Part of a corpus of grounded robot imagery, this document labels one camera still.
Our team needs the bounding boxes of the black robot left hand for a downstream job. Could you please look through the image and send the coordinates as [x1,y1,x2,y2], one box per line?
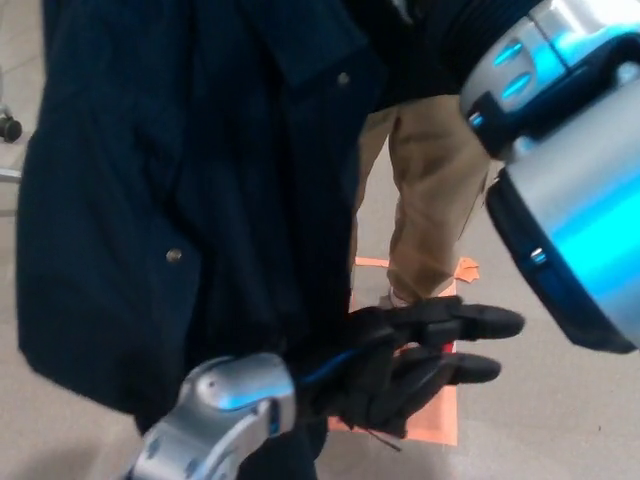
[294,294,526,441]

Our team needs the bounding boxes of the person's black sweater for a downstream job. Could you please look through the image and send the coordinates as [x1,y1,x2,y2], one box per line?
[349,0,556,114]

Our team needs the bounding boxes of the dark navy coat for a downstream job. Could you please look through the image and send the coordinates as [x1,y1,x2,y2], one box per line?
[14,0,404,480]

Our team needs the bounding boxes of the person's khaki trousers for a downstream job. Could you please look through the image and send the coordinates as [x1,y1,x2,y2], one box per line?
[349,102,494,307]

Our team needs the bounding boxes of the orange floor marking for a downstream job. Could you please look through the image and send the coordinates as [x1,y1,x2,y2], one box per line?
[327,255,460,445]

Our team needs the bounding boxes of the orange tape scrap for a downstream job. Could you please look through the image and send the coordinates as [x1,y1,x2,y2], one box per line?
[455,257,481,285]

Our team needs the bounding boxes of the black chair caster wheel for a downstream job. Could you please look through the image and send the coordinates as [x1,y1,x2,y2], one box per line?
[0,117,24,144]

